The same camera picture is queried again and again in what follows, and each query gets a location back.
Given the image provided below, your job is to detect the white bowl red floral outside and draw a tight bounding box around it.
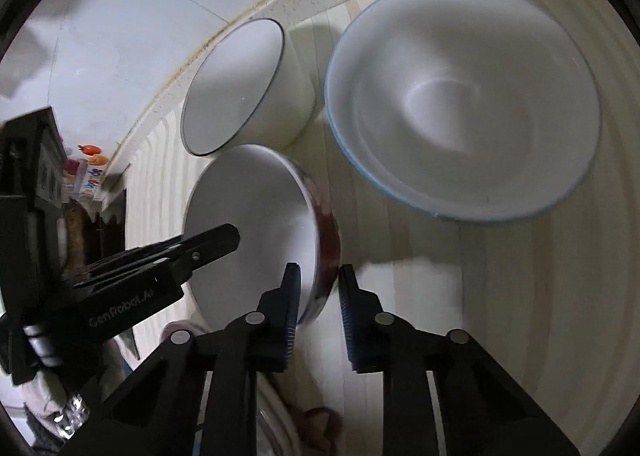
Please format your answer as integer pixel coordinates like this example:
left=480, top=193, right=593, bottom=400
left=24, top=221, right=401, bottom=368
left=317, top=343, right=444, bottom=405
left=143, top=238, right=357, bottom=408
left=183, top=144, right=341, bottom=331

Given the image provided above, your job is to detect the colourful cartoon wall sticker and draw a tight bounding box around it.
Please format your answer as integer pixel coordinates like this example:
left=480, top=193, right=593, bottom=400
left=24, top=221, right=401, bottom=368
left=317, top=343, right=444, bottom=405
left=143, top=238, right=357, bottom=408
left=63, top=144, right=111, bottom=202

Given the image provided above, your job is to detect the white bowl blue floral pattern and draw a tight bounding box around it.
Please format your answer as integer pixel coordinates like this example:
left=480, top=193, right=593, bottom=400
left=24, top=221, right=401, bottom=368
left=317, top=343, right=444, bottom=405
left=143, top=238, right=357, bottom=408
left=324, top=0, right=602, bottom=223

